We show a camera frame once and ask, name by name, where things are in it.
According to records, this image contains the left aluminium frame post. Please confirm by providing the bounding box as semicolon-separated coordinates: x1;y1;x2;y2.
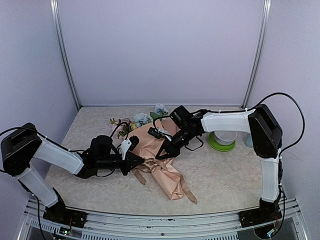
50;0;82;112

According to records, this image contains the right aluminium frame post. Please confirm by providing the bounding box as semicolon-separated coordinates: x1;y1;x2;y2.
241;0;272;109

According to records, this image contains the pink rose stem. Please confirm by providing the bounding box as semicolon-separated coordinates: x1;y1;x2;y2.
109;118;132;139

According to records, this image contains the aluminium frame post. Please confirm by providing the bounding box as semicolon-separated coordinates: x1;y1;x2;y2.
241;0;272;109
50;0;82;112

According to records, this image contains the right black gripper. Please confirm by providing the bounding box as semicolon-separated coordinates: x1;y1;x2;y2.
155;127;197;160

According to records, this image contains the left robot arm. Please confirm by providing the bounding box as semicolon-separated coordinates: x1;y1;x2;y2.
0;122;145;223

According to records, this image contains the pink wrapping paper sheet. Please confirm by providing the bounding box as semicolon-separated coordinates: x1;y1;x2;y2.
128;123;186;200

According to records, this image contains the light blue cup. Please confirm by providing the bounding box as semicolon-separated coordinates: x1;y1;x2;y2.
244;133;253;148

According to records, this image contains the white ceramic bowl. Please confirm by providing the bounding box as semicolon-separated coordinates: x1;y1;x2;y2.
214;131;238;146

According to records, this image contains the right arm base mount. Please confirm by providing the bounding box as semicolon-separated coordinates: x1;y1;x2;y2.
238;196;282;228

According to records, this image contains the green plate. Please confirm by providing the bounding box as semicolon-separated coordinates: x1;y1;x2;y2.
207;133;236;152

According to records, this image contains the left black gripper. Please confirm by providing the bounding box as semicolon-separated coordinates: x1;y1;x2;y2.
97;153;144;176

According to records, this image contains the front aluminium rail base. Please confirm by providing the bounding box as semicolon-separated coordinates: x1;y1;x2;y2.
17;197;308;240

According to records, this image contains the tan ribbon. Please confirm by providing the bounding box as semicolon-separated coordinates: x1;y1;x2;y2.
133;158;198;205

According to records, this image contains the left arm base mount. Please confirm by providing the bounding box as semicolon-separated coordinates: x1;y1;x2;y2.
43;192;87;229

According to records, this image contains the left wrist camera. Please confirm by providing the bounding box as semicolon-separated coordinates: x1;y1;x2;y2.
118;135;140;161

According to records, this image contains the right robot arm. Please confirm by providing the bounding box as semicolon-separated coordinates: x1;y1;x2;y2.
155;104;283;222

